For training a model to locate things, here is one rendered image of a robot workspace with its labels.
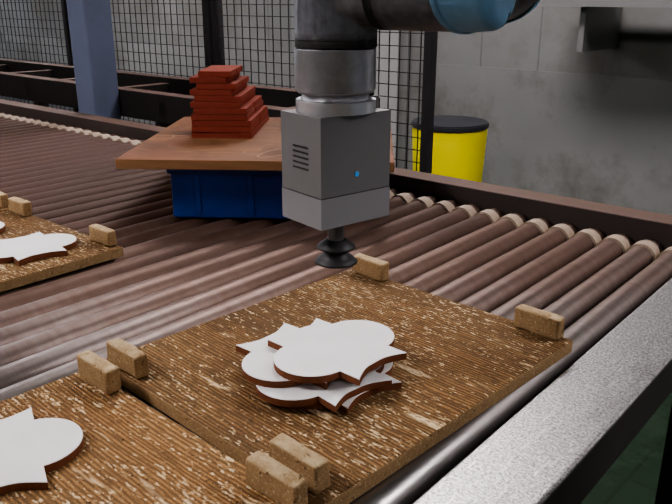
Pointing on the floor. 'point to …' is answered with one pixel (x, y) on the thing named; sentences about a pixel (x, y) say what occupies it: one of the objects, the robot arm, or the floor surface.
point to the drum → (457, 146)
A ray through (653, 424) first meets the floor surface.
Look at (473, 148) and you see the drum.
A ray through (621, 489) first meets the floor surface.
